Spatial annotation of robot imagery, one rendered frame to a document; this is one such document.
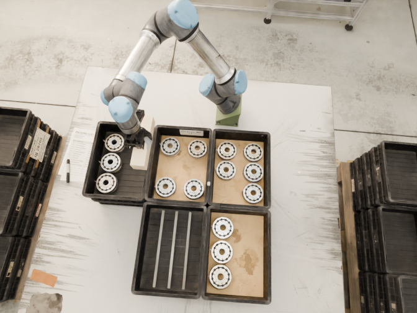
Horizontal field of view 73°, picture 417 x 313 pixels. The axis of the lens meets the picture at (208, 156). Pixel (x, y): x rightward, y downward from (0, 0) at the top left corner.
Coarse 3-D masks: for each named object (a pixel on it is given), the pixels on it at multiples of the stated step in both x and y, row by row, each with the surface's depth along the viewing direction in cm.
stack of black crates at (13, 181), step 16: (0, 176) 192; (16, 176) 192; (0, 192) 189; (16, 192) 179; (32, 192) 197; (0, 208) 185; (16, 208) 181; (32, 208) 197; (0, 224) 182; (16, 224) 182; (32, 224) 200
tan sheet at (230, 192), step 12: (216, 144) 153; (240, 144) 153; (216, 156) 150; (240, 156) 150; (240, 168) 148; (216, 180) 146; (240, 180) 146; (216, 192) 144; (228, 192) 144; (240, 192) 144; (252, 192) 144; (252, 204) 142
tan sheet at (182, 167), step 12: (180, 144) 153; (180, 156) 150; (204, 156) 150; (168, 168) 148; (180, 168) 148; (192, 168) 148; (204, 168) 148; (156, 180) 146; (180, 180) 146; (204, 180) 146; (156, 192) 144; (180, 192) 144; (204, 192) 144
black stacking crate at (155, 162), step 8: (160, 128) 146; (160, 136) 154; (184, 136) 154; (192, 136) 153; (200, 136) 152; (208, 136) 152; (152, 168) 139; (152, 176) 140; (152, 184) 142; (152, 192) 143
